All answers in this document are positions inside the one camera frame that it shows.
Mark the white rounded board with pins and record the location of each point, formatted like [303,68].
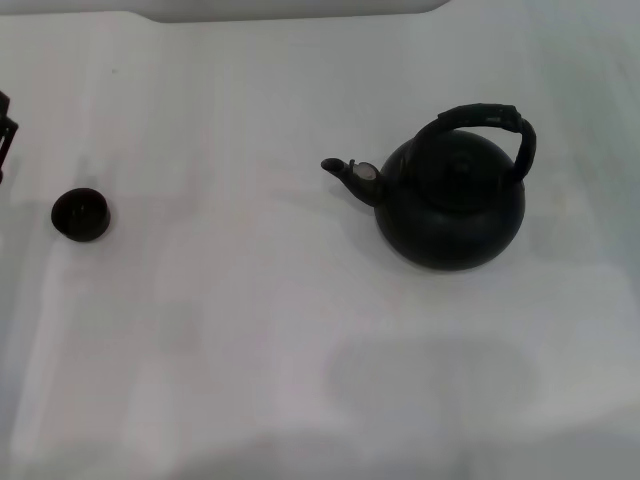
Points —
[300,10]

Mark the dark small teacup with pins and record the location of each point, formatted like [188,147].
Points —
[80,220]

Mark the black round teapot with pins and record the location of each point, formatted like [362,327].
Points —
[450,225]

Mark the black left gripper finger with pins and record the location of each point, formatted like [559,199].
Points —
[5,140]

